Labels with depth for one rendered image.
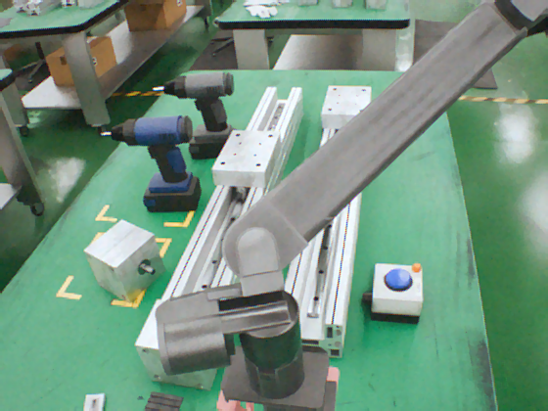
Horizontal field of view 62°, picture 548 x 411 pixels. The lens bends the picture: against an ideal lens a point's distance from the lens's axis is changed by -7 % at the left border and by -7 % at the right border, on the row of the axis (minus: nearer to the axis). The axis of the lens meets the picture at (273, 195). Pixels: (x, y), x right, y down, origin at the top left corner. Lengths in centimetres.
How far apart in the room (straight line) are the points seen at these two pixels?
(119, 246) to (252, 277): 53
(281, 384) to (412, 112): 28
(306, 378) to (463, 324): 41
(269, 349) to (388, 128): 22
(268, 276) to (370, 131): 16
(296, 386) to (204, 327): 12
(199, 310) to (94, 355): 47
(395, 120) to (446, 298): 49
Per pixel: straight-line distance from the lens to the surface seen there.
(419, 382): 78
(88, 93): 314
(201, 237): 89
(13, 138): 245
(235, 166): 98
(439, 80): 48
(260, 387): 49
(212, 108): 121
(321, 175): 43
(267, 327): 42
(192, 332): 43
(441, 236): 100
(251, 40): 249
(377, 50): 242
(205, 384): 77
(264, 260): 40
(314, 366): 52
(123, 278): 89
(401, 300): 80
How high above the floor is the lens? 144
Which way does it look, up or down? 37 degrees down
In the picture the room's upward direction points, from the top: 6 degrees counter-clockwise
